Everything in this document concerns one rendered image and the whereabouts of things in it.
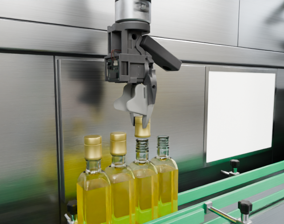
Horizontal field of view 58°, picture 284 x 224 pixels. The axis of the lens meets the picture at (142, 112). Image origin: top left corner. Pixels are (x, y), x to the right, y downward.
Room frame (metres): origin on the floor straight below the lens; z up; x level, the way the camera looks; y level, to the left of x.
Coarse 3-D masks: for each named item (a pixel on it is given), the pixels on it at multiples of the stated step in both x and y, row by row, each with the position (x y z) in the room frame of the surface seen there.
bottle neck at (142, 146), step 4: (136, 140) 0.56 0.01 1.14; (140, 140) 0.55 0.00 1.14; (144, 140) 0.55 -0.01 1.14; (148, 140) 0.56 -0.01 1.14; (136, 144) 0.56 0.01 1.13; (140, 144) 0.55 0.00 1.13; (144, 144) 0.55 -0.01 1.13; (148, 144) 0.56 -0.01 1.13; (136, 148) 0.56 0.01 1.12; (140, 148) 0.55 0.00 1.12; (144, 148) 0.55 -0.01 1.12; (148, 148) 0.56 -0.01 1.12; (136, 152) 0.56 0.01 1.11; (140, 152) 0.55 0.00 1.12; (144, 152) 0.55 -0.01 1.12; (148, 152) 0.56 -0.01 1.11; (136, 156) 0.56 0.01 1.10; (140, 156) 0.55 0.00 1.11; (144, 156) 0.55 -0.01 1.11; (148, 156) 0.56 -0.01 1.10; (136, 160) 0.56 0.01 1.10; (140, 160) 0.55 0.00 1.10; (144, 160) 0.55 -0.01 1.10; (148, 160) 0.56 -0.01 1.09
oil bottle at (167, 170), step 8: (152, 160) 0.59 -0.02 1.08; (160, 160) 0.58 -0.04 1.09; (168, 160) 0.58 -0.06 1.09; (160, 168) 0.56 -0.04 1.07; (168, 168) 0.57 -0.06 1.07; (176, 168) 0.58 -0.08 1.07; (160, 176) 0.56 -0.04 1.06; (168, 176) 0.57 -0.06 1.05; (176, 176) 0.58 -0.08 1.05; (160, 184) 0.56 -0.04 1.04; (168, 184) 0.57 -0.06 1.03; (176, 184) 0.58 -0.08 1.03; (160, 192) 0.56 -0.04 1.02; (168, 192) 0.57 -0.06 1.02; (176, 192) 0.58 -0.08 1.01; (160, 200) 0.56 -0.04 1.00; (168, 200) 0.57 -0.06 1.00; (176, 200) 0.58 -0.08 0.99; (160, 208) 0.56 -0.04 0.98; (168, 208) 0.57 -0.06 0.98; (176, 208) 0.58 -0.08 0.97; (160, 216) 0.56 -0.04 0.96
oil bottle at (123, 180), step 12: (108, 168) 0.52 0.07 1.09; (120, 168) 0.52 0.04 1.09; (120, 180) 0.50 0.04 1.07; (132, 180) 0.52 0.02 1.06; (120, 192) 0.50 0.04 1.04; (132, 192) 0.52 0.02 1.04; (120, 204) 0.50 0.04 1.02; (132, 204) 0.52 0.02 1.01; (120, 216) 0.50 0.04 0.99; (132, 216) 0.52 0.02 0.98
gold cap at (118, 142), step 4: (112, 132) 0.54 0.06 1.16; (116, 132) 0.54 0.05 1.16; (120, 132) 0.54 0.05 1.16; (124, 132) 0.54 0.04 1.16; (112, 136) 0.52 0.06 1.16; (116, 136) 0.52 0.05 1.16; (120, 136) 0.52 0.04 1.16; (124, 136) 0.52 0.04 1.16; (112, 140) 0.52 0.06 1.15; (116, 140) 0.52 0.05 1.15; (120, 140) 0.52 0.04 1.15; (124, 140) 0.53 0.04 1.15; (112, 144) 0.52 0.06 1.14; (116, 144) 0.52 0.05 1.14; (120, 144) 0.52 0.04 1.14; (124, 144) 0.52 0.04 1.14; (112, 148) 0.52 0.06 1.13; (116, 148) 0.52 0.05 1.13; (120, 148) 0.52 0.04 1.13; (124, 148) 0.52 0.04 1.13; (112, 152) 0.52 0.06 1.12; (116, 152) 0.52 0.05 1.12; (120, 152) 0.52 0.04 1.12; (124, 152) 0.52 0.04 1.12
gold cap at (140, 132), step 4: (136, 116) 0.56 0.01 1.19; (140, 116) 0.56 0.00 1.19; (136, 120) 0.55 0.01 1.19; (140, 120) 0.55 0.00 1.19; (136, 124) 0.55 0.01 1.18; (140, 124) 0.55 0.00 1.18; (148, 124) 0.55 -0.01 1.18; (136, 128) 0.55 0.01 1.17; (140, 128) 0.55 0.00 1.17; (144, 128) 0.55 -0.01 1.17; (148, 128) 0.55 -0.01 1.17; (136, 132) 0.55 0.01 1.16; (140, 132) 0.55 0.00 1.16; (144, 132) 0.55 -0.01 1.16; (148, 132) 0.55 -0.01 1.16; (136, 136) 0.55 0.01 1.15; (140, 136) 0.55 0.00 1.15; (144, 136) 0.55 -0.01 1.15; (148, 136) 0.55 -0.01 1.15
